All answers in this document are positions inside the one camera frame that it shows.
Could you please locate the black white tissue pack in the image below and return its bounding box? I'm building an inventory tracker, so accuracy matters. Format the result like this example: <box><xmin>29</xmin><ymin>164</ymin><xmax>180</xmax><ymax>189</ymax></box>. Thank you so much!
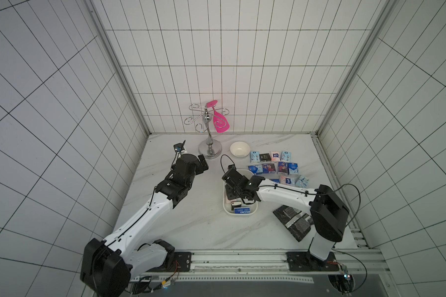
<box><xmin>231</xmin><ymin>201</ymin><xmax>242</xmax><ymax>210</ymax></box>

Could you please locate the white storage box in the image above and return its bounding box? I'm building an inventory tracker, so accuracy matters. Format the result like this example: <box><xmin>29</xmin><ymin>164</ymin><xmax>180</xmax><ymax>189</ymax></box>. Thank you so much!
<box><xmin>223</xmin><ymin>165</ymin><xmax>258</xmax><ymax>216</ymax></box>

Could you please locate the blue white tissue pack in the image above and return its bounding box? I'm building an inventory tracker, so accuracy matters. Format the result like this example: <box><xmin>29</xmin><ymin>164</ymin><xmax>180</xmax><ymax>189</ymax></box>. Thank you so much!
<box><xmin>248</xmin><ymin>164</ymin><xmax>263</xmax><ymax>175</ymax></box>

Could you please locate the blue red tissue pack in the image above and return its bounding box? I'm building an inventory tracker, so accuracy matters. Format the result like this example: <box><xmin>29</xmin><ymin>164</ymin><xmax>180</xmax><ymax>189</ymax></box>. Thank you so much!
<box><xmin>261</xmin><ymin>163</ymin><xmax>277</xmax><ymax>174</ymax></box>

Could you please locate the light blue tissue pack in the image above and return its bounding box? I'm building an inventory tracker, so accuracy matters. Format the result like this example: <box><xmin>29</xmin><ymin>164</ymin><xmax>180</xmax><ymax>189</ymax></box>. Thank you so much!
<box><xmin>249</xmin><ymin>151</ymin><xmax>261</xmax><ymax>163</ymax></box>

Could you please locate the small black tissue pack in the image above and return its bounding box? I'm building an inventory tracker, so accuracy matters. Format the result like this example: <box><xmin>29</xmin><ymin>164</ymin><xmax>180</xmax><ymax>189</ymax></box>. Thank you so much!
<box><xmin>260</xmin><ymin>153</ymin><xmax>272</xmax><ymax>162</ymax></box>

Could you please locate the pink Tempo side pack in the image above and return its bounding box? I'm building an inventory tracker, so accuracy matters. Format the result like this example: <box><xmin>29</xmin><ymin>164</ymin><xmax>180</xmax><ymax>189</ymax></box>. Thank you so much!
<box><xmin>270</xmin><ymin>151</ymin><xmax>281</xmax><ymax>162</ymax></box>

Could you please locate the blue orange tissue pack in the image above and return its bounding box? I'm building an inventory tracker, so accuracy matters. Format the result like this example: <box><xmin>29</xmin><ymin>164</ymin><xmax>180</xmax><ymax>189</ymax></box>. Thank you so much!
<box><xmin>278</xmin><ymin>162</ymin><xmax>289</xmax><ymax>174</ymax></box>

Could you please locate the pink tissue pack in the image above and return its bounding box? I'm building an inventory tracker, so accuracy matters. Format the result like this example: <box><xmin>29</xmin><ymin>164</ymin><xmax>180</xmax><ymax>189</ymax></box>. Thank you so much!
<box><xmin>279</xmin><ymin>176</ymin><xmax>296</xmax><ymax>186</ymax></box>

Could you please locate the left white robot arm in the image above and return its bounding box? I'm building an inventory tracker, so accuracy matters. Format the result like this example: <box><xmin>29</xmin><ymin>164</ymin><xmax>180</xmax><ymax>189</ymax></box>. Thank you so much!
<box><xmin>80</xmin><ymin>153</ymin><xmax>209</xmax><ymax>297</ymax></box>

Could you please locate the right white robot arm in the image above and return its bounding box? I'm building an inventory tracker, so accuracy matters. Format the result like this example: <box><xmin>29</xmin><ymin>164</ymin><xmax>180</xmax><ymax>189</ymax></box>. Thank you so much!
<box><xmin>223</xmin><ymin>168</ymin><xmax>349</xmax><ymax>272</ymax></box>

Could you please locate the white ceramic bowl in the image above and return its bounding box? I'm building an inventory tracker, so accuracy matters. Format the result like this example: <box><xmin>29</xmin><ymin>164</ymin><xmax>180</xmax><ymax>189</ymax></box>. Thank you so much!
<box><xmin>230</xmin><ymin>141</ymin><xmax>251</xmax><ymax>158</ymax></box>

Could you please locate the chrome hook stand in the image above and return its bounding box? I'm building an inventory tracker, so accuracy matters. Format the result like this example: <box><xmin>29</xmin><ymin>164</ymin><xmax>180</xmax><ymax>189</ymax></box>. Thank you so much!
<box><xmin>184</xmin><ymin>103</ymin><xmax>229</xmax><ymax>159</ymax></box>

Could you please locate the black packaged item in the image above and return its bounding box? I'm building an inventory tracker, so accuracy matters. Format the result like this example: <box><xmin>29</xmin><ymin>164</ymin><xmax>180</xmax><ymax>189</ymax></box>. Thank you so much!
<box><xmin>273</xmin><ymin>205</ymin><xmax>314</xmax><ymax>242</ymax></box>

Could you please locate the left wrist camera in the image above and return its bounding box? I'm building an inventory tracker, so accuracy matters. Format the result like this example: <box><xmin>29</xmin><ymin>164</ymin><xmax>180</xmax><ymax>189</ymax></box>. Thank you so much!
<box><xmin>173</xmin><ymin>143</ymin><xmax>184</xmax><ymax>153</ymax></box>

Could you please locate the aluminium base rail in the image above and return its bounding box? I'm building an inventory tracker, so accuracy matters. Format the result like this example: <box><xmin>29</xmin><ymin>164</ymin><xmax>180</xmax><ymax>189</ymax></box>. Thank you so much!
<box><xmin>90</xmin><ymin>248</ymin><xmax>391</xmax><ymax>285</ymax></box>

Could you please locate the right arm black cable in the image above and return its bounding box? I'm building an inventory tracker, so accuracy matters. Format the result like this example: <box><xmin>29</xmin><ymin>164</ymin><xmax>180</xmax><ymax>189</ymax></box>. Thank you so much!
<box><xmin>259</xmin><ymin>182</ymin><xmax>362</xmax><ymax>227</ymax></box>

